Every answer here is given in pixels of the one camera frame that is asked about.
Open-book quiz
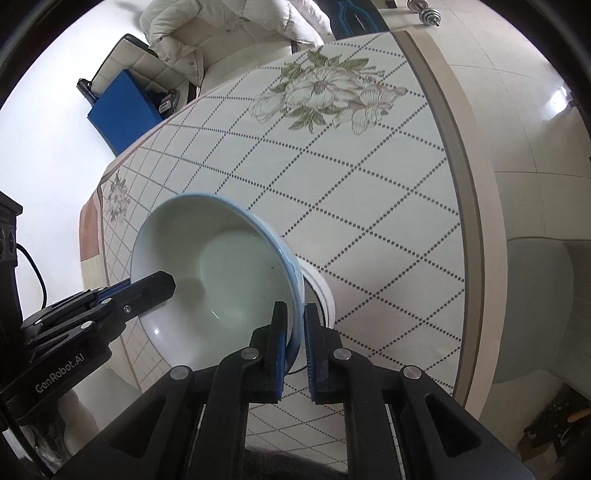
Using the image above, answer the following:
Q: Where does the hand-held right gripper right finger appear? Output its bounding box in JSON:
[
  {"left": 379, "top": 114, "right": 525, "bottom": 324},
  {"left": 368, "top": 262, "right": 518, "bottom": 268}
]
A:
[{"left": 303, "top": 303, "right": 536, "bottom": 480}]

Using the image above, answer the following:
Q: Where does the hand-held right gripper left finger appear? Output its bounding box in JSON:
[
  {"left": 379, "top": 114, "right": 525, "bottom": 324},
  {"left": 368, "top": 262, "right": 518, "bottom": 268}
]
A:
[{"left": 53, "top": 301, "right": 290, "bottom": 480}]

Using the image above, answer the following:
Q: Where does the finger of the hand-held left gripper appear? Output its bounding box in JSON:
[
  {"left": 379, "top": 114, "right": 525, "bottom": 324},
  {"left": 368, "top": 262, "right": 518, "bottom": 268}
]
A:
[
  {"left": 22, "top": 280, "right": 135, "bottom": 334},
  {"left": 27, "top": 271, "right": 177, "bottom": 352}
]

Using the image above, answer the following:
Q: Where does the plain white bowl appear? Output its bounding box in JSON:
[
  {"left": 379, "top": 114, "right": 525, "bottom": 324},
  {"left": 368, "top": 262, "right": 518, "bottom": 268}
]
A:
[{"left": 286, "top": 258, "right": 334, "bottom": 374}]

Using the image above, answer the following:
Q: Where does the white bowl with blue rim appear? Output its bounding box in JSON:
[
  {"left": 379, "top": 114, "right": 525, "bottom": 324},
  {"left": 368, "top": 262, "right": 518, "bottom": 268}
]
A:
[{"left": 130, "top": 193, "right": 306, "bottom": 376}]

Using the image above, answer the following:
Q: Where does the person's left hand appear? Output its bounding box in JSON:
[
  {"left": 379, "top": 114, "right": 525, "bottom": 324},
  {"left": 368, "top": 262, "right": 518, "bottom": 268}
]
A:
[{"left": 27, "top": 391, "right": 100, "bottom": 470}]

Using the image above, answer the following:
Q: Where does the floral dotted tablecloth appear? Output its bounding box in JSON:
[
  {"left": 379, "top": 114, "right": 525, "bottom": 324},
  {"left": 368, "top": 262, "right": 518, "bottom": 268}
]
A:
[{"left": 78, "top": 30, "right": 502, "bottom": 455}]

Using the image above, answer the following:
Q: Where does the blue panel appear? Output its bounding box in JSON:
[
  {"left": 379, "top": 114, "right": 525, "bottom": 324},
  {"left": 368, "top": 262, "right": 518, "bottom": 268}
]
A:
[{"left": 88, "top": 69, "right": 165, "bottom": 156}]

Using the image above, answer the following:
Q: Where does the cream leather chair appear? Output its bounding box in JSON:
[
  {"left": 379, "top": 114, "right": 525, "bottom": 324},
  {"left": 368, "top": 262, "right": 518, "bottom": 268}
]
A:
[{"left": 90, "top": 33, "right": 296, "bottom": 121}]

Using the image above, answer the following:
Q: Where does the grey stool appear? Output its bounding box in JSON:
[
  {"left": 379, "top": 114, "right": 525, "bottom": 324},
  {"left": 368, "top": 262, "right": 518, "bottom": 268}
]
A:
[{"left": 505, "top": 237, "right": 579, "bottom": 385}]

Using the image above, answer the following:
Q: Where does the white puffer jacket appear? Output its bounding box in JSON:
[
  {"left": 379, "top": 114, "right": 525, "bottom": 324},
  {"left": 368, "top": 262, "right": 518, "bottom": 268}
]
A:
[{"left": 139, "top": 0, "right": 336, "bottom": 89}]

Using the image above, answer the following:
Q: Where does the dark printed mat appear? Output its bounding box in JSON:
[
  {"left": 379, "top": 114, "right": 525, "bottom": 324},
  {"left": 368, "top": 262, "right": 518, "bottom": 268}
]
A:
[{"left": 322, "top": 0, "right": 392, "bottom": 40}]

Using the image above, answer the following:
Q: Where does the black cable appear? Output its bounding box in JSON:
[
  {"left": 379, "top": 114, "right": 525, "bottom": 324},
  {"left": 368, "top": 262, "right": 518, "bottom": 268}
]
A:
[{"left": 15, "top": 244, "right": 49, "bottom": 309}]

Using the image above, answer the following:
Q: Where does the black chair bracket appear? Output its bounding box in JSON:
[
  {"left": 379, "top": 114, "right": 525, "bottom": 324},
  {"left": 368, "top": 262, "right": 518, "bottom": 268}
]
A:
[{"left": 76, "top": 78, "right": 100, "bottom": 102}]

